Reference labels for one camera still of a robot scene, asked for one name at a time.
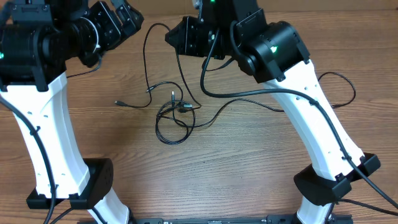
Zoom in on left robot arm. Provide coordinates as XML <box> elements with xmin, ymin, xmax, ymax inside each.
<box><xmin>1</xmin><ymin>0</ymin><xmax>144</xmax><ymax>223</ymax></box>

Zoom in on black USB cable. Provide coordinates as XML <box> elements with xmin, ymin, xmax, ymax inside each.
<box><xmin>161</xmin><ymin>71</ymin><xmax>357</xmax><ymax>129</ymax></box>
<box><xmin>114</xmin><ymin>22</ymin><xmax>202</xmax><ymax>110</ymax></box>
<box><xmin>146</xmin><ymin>81</ymin><xmax>197</xmax><ymax>146</ymax></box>

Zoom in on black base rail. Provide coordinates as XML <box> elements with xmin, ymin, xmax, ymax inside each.
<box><xmin>130</xmin><ymin>213</ymin><xmax>354</xmax><ymax>224</ymax></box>

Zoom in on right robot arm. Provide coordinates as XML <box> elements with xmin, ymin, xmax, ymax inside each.
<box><xmin>165</xmin><ymin>0</ymin><xmax>381</xmax><ymax>223</ymax></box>

